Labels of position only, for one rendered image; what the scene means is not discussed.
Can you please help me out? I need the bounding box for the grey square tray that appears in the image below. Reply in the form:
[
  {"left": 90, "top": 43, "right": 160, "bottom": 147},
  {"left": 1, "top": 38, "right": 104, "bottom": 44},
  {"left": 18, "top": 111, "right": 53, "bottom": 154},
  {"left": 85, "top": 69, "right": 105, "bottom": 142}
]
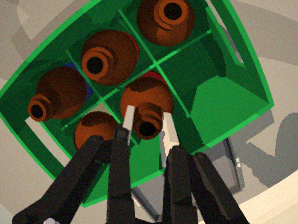
[{"left": 131, "top": 136, "right": 243, "bottom": 223}]

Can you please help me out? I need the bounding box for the green crate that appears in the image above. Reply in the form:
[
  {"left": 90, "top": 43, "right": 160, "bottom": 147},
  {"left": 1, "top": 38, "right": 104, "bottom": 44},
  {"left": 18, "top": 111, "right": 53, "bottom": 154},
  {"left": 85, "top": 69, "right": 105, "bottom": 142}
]
[{"left": 0, "top": 0, "right": 274, "bottom": 189}]

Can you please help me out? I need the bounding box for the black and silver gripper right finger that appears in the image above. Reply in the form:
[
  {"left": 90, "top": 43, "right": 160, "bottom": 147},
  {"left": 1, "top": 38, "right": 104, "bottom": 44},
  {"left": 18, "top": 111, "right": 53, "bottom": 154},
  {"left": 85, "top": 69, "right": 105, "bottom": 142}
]
[{"left": 159, "top": 112, "right": 250, "bottom": 224}]

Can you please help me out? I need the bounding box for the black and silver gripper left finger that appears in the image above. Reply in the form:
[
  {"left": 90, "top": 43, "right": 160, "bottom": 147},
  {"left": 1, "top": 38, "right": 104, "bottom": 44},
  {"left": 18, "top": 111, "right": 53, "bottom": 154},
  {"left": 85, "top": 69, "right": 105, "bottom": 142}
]
[{"left": 12, "top": 105, "right": 136, "bottom": 224}]

